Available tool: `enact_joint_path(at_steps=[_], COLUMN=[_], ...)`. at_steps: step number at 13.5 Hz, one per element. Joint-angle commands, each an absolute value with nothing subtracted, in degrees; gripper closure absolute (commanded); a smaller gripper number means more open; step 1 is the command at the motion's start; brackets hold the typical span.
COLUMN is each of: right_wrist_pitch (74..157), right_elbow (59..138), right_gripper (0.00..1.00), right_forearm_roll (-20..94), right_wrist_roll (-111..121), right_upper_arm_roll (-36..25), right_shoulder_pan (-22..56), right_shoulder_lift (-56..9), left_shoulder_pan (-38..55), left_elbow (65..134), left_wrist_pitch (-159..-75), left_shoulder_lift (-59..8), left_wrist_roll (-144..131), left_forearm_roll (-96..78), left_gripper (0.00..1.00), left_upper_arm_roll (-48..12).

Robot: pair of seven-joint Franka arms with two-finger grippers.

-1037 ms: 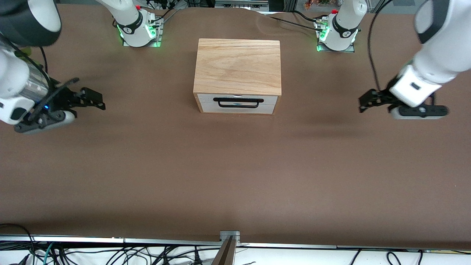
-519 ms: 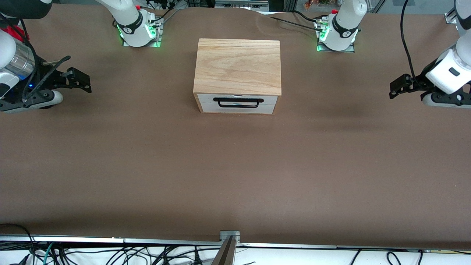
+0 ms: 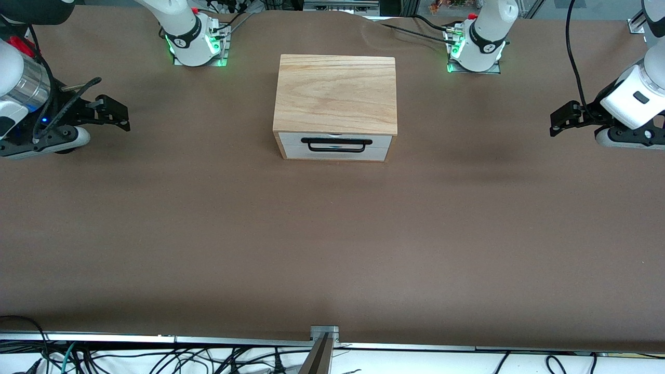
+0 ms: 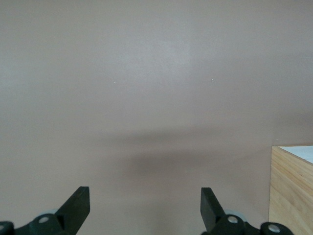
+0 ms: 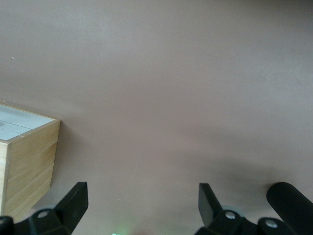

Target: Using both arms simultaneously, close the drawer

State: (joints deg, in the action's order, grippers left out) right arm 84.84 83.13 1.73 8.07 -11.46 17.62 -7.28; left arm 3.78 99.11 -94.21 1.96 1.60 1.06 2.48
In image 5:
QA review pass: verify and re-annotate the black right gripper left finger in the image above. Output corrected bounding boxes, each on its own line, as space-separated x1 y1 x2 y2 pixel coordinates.
0 181 89 235

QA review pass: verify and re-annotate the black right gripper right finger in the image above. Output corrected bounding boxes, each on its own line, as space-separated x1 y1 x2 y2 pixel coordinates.
195 183 295 235

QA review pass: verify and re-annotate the light wooden drawer cabinet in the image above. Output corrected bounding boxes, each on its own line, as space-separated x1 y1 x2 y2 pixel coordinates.
0 119 61 221

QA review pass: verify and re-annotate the brown table cover sheet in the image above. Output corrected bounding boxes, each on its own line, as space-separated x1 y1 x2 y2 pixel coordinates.
0 0 313 235

